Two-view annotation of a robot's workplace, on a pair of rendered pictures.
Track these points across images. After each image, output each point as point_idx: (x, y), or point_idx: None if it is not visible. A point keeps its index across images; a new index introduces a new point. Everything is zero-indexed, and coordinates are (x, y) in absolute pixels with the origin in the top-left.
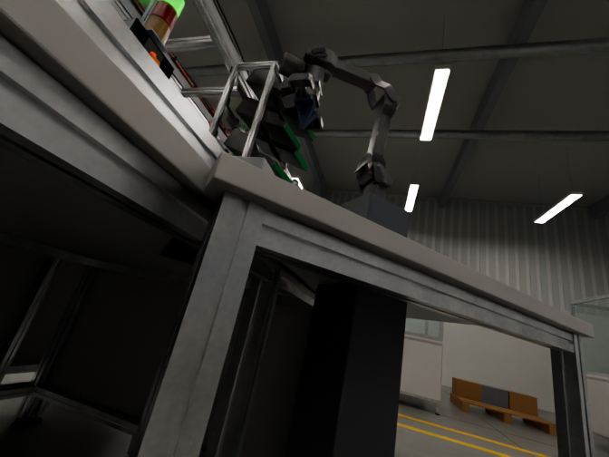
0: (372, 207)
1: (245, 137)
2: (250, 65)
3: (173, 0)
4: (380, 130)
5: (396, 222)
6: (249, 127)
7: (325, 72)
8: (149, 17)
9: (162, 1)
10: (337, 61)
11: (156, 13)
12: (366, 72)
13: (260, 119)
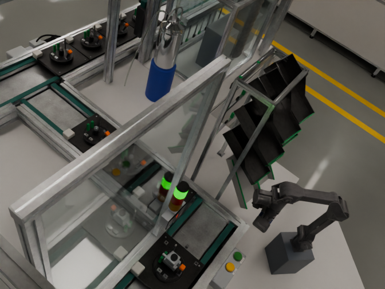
0: (286, 263)
1: (238, 145)
2: (249, 93)
3: (183, 197)
4: (321, 226)
5: (302, 263)
6: (248, 106)
7: (288, 203)
8: (171, 204)
9: (177, 199)
10: (302, 197)
11: (175, 204)
12: (327, 200)
13: (250, 148)
